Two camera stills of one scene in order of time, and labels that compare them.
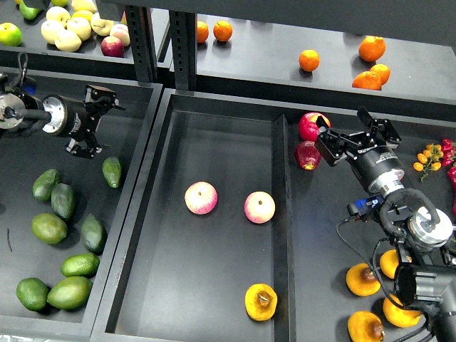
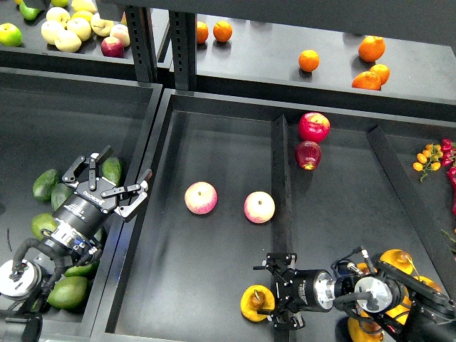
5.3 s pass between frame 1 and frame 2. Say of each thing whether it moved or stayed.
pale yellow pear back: stayed
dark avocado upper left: stayed
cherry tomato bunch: stayed
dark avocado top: stayed
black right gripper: moved
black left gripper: moved
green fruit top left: stayed
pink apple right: stayed
